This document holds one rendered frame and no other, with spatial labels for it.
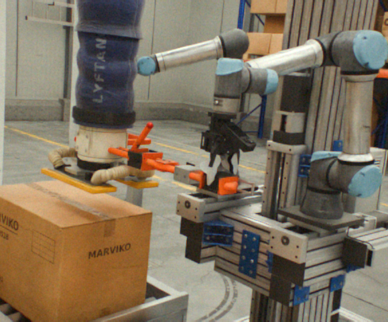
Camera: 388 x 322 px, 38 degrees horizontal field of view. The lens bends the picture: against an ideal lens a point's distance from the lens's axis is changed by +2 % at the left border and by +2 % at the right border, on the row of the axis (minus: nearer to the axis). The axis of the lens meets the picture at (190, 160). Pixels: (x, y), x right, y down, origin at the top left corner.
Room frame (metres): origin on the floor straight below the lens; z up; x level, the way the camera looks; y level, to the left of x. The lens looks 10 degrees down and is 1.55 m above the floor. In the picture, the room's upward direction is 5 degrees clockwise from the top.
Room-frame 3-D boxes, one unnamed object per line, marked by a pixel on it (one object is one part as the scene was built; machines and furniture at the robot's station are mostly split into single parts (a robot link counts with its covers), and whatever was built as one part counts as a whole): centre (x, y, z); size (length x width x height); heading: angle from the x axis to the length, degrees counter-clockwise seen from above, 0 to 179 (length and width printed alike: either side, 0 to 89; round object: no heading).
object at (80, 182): (1.96, 0.40, 1.10); 0.34 x 0.10 x 0.05; 45
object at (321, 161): (1.99, -0.50, 1.20); 0.13 x 0.12 x 0.14; 30
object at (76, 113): (2.03, 0.33, 1.32); 0.23 x 0.23 x 0.04
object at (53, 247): (2.18, 0.48, 0.75); 0.60 x 0.40 x 0.40; 45
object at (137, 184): (2.10, 0.26, 1.10); 0.34 x 0.10 x 0.05; 45
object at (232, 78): (1.62, -0.09, 1.50); 0.09 x 0.08 x 0.11; 120
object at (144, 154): (1.85, 0.15, 1.20); 0.10 x 0.08 x 0.06; 135
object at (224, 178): (1.60, -0.09, 1.20); 0.08 x 0.07 x 0.05; 45
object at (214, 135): (1.62, -0.08, 1.35); 0.09 x 0.08 x 0.12; 44
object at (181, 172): (1.70, 0.00, 1.20); 0.07 x 0.07 x 0.04; 45
